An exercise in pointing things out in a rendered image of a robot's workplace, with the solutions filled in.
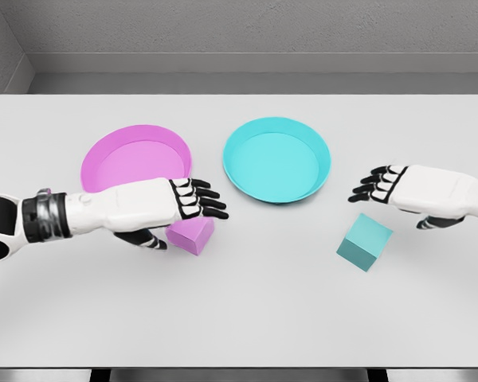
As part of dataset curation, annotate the pink round plate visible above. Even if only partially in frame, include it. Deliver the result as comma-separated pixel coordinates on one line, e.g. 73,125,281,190
80,124,194,193

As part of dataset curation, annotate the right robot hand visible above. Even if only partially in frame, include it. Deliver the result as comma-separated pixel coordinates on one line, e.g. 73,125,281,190
347,164,476,230

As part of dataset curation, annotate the pink cube block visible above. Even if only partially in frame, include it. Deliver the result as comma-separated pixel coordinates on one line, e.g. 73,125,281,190
165,216,216,257

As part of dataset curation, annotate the cyan round plate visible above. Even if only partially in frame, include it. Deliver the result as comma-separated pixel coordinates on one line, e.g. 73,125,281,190
222,115,332,205

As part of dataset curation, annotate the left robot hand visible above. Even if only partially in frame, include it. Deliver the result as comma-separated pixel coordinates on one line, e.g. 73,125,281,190
102,177,229,251

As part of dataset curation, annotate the cyan cube block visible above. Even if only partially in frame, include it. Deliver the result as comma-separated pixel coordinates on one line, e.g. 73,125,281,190
335,212,394,274

